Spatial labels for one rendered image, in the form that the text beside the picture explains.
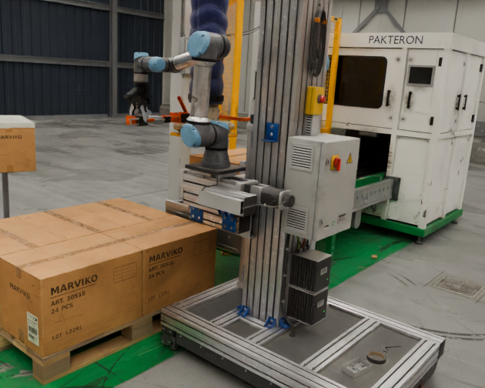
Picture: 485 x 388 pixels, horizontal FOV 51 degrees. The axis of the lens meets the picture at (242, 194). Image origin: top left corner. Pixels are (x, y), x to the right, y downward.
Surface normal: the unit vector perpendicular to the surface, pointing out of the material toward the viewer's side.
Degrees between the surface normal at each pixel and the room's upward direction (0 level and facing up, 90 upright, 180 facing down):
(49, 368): 90
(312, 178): 90
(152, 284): 90
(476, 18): 90
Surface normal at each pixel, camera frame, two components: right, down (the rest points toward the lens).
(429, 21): -0.64, 0.14
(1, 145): 0.54, 0.22
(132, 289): 0.77, 0.19
